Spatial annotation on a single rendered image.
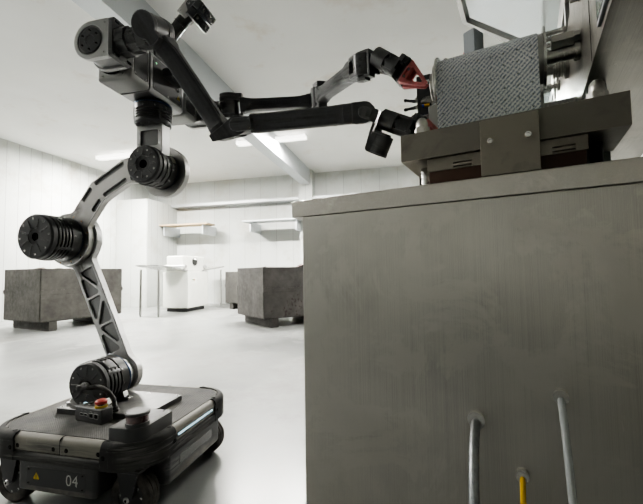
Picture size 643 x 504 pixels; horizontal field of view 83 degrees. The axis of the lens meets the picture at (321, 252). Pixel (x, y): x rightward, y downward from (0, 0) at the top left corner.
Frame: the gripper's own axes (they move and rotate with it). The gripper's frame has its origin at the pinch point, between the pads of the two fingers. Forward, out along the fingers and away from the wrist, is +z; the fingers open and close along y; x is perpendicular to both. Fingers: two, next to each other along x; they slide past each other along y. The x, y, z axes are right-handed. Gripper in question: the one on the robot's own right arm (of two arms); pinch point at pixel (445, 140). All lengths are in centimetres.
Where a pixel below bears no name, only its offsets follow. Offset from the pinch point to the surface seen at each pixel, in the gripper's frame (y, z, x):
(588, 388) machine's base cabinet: 26, 48, -34
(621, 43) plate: 14.5, 26.3, 23.2
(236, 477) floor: -3, -13, -130
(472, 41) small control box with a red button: -57, -28, 51
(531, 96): 0.2, 14.0, 15.8
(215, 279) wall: -544, -533, -362
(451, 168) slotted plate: 18.9, 10.2, -8.7
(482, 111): 0.2, 5.3, 9.5
